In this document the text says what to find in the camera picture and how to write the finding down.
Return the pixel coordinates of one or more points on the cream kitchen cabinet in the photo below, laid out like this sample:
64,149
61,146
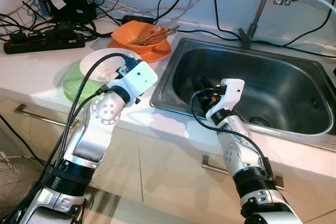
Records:
168,177

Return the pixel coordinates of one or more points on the black charger box white labels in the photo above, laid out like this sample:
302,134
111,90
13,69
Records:
71,6

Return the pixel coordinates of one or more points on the white plate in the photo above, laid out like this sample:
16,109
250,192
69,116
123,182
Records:
102,64

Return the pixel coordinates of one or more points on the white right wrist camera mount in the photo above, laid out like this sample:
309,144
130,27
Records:
228,95

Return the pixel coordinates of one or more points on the stainless steel sink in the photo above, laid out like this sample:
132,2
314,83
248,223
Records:
273,87

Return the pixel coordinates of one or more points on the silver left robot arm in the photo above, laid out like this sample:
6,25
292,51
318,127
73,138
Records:
105,111

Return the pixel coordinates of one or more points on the orange bowl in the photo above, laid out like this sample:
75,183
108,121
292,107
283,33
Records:
131,32

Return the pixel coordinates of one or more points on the orange plate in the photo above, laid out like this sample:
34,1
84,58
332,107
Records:
157,53

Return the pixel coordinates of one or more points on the small flat black adapter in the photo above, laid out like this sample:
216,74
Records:
137,19

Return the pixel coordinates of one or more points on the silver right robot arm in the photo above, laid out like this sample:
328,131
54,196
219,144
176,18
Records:
231,140

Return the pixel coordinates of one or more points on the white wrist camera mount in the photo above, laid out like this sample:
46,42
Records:
139,77
228,95

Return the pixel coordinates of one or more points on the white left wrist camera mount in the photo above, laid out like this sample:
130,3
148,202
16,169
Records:
139,77

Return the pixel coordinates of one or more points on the chrome kitchen faucet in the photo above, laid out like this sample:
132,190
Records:
261,9

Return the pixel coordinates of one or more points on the sink drain strainer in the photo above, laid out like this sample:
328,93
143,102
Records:
260,121

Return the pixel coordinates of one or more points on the black power strip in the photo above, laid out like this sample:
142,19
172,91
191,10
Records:
42,42

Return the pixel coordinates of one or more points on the green plate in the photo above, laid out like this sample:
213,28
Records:
76,85

